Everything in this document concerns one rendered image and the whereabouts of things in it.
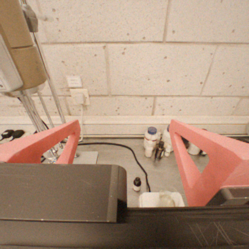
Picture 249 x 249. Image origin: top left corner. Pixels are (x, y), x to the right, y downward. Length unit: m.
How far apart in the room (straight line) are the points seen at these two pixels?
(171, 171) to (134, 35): 0.56
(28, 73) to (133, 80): 0.41
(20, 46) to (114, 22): 0.36
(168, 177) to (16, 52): 0.59
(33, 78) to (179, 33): 0.51
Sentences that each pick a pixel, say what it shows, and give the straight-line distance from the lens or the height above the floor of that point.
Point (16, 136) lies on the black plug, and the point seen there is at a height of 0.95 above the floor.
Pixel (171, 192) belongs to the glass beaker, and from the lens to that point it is 0.40.
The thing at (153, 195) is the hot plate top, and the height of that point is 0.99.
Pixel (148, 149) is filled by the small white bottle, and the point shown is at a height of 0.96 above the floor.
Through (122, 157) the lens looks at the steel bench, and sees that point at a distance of 0.61.
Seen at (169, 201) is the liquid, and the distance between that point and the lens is 0.41.
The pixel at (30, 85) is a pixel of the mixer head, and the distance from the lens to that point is 0.32.
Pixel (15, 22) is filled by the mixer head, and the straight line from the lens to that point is 0.32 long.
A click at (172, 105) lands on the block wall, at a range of 0.70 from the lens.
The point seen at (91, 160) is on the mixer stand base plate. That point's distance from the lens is 0.61.
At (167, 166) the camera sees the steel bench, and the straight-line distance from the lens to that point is 0.61.
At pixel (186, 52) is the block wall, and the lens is 0.63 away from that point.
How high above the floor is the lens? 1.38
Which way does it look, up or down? 37 degrees down
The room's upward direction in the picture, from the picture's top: straight up
